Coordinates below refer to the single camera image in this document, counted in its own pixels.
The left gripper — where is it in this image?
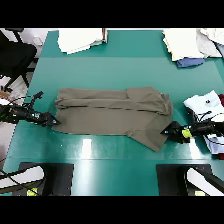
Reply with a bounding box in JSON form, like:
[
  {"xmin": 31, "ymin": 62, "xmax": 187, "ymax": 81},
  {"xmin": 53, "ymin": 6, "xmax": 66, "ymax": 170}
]
[{"xmin": 29, "ymin": 111, "xmax": 52, "ymax": 127}]

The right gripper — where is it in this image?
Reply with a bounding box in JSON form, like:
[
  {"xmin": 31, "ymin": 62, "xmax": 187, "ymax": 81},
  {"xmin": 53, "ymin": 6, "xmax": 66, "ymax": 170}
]
[{"xmin": 178, "ymin": 124, "xmax": 196, "ymax": 145}]

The brown garment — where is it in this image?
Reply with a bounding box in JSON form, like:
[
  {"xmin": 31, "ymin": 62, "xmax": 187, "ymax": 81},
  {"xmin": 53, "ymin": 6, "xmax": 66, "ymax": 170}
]
[{"xmin": 53, "ymin": 86, "xmax": 175, "ymax": 153}]

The white T-shirt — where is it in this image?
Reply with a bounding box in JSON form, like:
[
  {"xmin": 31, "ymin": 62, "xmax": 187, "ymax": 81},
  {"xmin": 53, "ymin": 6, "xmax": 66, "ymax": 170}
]
[{"xmin": 182, "ymin": 89, "xmax": 224, "ymax": 155}]

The red garment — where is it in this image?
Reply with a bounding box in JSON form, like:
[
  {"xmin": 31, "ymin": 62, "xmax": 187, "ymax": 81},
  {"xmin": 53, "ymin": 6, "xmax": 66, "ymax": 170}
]
[{"xmin": 215, "ymin": 93, "xmax": 224, "ymax": 161}]

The black office chair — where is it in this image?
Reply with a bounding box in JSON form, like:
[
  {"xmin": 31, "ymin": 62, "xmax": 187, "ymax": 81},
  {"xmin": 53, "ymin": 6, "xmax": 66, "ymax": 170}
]
[{"xmin": 0, "ymin": 28, "xmax": 38, "ymax": 94}]

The blue garment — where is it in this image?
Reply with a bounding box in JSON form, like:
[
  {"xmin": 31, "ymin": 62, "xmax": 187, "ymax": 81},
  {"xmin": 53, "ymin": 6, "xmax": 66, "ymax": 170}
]
[{"xmin": 176, "ymin": 57, "xmax": 205, "ymax": 69}]

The white garment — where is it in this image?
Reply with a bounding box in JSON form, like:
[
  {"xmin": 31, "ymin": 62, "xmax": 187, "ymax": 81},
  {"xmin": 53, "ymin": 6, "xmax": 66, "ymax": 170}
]
[
  {"xmin": 161, "ymin": 28, "xmax": 205, "ymax": 62},
  {"xmin": 57, "ymin": 28, "xmax": 108, "ymax": 55}
]

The pale grey garment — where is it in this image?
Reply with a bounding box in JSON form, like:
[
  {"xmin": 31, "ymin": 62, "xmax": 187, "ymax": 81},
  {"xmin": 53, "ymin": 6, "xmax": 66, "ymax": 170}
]
[{"xmin": 195, "ymin": 28, "xmax": 224, "ymax": 60}]

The black cable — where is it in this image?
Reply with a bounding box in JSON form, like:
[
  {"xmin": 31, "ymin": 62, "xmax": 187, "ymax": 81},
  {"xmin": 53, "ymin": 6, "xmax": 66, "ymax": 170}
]
[
  {"xmin": 0, "ymin": 168, "xmax": 42, "ymax": 196},
  {"xmin": 198, "ymin": 110, "xmax": 224, "ymax": 123}
]

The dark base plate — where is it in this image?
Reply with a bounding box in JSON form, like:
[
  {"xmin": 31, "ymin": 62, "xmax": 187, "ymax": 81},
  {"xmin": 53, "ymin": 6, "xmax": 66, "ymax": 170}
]
[
  {"xmin": 12, "ymin": 162, "xmax": 75, "ymax": 197},
  {"xmin": 155, "ymin": 163, "xmax": 215, "ymax": 197}
]

